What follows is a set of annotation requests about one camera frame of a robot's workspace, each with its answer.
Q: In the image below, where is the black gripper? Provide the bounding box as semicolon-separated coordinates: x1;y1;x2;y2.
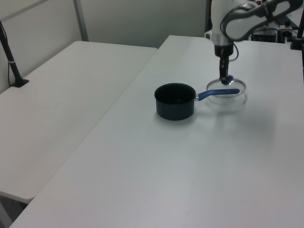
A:
214;43;235;85

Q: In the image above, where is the glass lid with blue knob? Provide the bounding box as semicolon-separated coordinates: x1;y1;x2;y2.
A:
206;75;247;98

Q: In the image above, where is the black electronics box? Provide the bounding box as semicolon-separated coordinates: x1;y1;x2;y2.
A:
251;28;279;43

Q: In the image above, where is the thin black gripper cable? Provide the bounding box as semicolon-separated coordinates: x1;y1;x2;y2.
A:
229;42;240;62

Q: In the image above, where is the grey arm cable conduit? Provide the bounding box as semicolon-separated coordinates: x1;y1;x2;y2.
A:
219;0;296;43

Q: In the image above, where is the dark saucepan with blue handle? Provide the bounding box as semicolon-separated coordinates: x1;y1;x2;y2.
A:
154;83;241;122

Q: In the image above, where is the black camera pole clamp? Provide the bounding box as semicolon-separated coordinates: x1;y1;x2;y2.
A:
289;13;304;51

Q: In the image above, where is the grey metal partition post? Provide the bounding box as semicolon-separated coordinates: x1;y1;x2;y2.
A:
73;0;90;42

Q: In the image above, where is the black camera stand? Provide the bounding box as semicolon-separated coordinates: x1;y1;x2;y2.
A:
0;19;30;89

